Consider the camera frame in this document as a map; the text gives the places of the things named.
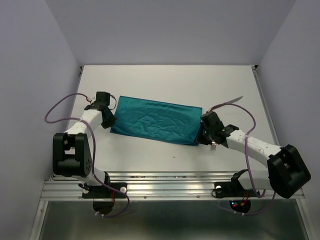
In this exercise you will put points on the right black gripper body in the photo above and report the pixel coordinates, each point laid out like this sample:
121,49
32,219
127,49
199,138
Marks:
205,136

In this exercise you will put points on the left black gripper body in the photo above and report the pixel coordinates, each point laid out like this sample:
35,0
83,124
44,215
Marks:
109,121

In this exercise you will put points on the metal fork black handle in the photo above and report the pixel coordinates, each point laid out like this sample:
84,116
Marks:
213,146

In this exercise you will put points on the teal cloth napkin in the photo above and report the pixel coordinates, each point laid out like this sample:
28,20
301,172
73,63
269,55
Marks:
156,120

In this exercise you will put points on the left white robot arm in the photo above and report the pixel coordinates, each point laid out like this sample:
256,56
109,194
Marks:
71,153

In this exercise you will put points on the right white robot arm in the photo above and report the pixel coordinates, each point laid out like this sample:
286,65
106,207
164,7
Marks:
285,171

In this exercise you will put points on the metal knife black handle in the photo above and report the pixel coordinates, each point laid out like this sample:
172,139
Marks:
226,103

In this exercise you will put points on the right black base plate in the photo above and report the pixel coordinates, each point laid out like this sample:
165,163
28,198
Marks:
232,188

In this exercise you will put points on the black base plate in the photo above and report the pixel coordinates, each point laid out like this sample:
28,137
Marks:
232,188
100,192

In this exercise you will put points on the aluminium right side rail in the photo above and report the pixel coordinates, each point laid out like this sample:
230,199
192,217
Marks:
265,106

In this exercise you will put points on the aluminium rail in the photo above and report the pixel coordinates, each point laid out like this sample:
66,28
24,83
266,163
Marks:
265,106
144,186

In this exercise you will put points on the aluminium front rail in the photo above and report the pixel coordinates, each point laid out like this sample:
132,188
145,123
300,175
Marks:
144,186

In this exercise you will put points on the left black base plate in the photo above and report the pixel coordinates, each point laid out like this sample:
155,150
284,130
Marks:
100,192

